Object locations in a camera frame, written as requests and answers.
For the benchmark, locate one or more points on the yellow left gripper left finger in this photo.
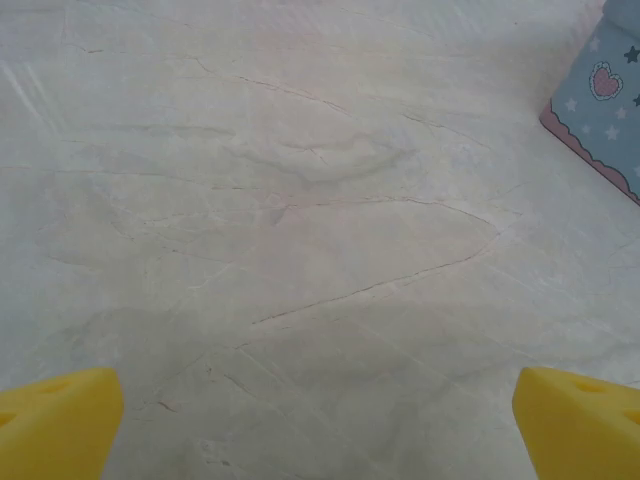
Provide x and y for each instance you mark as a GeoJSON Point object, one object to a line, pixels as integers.
{"type": "Point", "coordinates": [55, 425]}

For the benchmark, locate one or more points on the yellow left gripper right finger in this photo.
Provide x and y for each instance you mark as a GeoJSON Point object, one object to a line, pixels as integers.
{"type": "Point", "coordinates": [580, 430]}

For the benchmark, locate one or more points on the light blue cloth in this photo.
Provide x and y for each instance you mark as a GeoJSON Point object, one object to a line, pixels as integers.
{"type": "Point", "coordinates": [605, 100]}

